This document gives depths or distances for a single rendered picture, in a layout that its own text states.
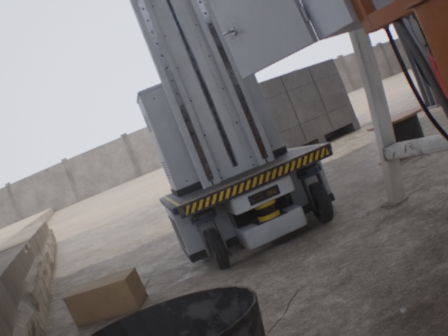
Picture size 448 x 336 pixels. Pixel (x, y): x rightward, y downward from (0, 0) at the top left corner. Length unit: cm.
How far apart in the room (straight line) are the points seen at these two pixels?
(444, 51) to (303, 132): 514
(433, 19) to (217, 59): 168
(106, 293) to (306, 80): 448
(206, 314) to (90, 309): 127
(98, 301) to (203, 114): 97
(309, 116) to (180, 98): 378
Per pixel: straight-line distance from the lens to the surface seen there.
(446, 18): 97
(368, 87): 208
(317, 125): 619
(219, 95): 255
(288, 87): 609
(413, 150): 196
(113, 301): 219
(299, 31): 152
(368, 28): 132
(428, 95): 555
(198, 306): 100
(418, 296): 126
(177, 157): 262
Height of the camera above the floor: 51
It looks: 2 degrees down
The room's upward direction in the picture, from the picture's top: 22 degrees counter-clockwise
